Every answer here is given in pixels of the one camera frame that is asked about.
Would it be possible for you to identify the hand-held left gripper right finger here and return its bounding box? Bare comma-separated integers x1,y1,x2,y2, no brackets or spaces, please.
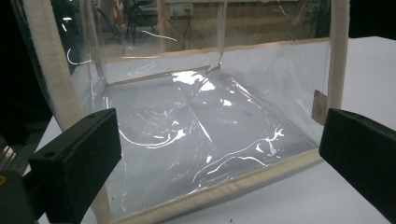
318,107,396,224

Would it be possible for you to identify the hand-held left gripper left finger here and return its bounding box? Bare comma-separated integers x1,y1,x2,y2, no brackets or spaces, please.
28,107,122,224

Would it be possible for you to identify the clear plastic bag beige trim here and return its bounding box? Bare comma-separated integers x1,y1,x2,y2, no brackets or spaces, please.
10,0,351,224

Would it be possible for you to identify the wooden cabinet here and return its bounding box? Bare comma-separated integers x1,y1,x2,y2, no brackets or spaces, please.
157,0,331,54

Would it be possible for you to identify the wall power outlet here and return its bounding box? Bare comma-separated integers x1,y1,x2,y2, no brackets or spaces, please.
169,3,194,18

